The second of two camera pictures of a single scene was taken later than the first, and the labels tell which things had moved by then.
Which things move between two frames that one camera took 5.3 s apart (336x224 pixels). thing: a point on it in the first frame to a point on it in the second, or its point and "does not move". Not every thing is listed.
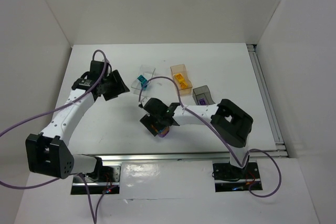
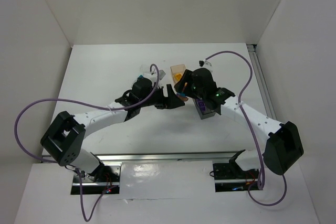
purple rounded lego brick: (202, 102) does not move
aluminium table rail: (164, 156) does not move
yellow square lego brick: (179, 77) does not move
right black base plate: (229, 178) does not move
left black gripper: (114, 85) to (163, 98)
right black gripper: (153, 124) to (186, 80)
